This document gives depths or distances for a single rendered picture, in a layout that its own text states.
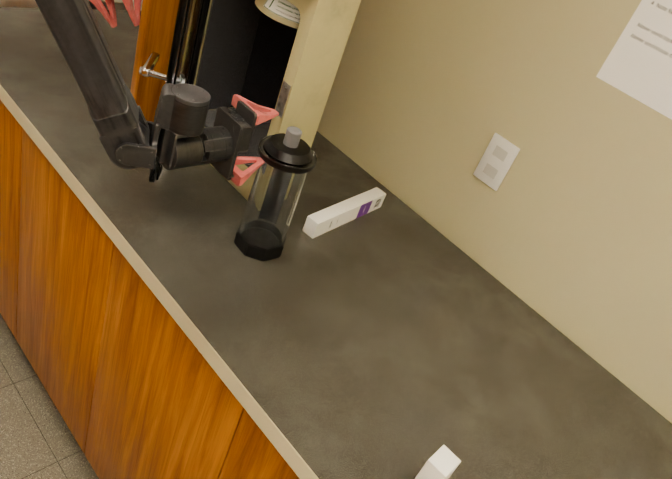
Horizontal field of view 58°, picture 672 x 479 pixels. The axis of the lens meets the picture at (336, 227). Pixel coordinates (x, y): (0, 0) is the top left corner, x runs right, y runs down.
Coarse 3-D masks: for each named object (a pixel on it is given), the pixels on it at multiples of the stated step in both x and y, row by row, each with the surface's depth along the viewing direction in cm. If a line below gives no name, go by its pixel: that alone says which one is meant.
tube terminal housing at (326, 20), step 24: (288, 0) 112; (312, 0) 108; (336, 0) 110; (360, 0) 114; (312, 24) 110; (336, 24) 114; (312, 48) 113; (336, 48) 118; (288, 72) 116; (312, 72) 118; (336, 72) 122; (288, 96) 118; (312, 96) 122; (288, 120) 122; (312, 120) 127; (240, 168) 133; (240, 192) 135
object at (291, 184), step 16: (272, 160) 107; (256, 176) 112; (272, 176) 109; (288, 176) 109; (304, 176) 111; (256, 192) 113; (272, 192) 111; (288, 192) 111; (256, 208) 114; (272, 208) 113; (288, 208) 114; (256, 224) 115; (272, 224) 115; (288, 224) 118; (256, 240) 117; (272, 240) 118
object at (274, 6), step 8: (256, 0) 122; (264, 0) 119; (272, 0) 118; (280, 0) 117; (264, 8) 119; (272, 8) 118; (280, 8) 117; (288, 8) 117; (296, 8) 117; (272, 16) 118; (280, 16) 118; (288, 16) 117; (296, 16) 117; (288, 24) 118; (296, 24) 118
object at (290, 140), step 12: (288, 132) 108; (300, 132) 108; (264, 144) 109; (276, 144) 108; (288, 144) 109; (300, 144) 111; (276, 156) 107; (288, 156) 107; (300, 156) 108; (312, 156) 111
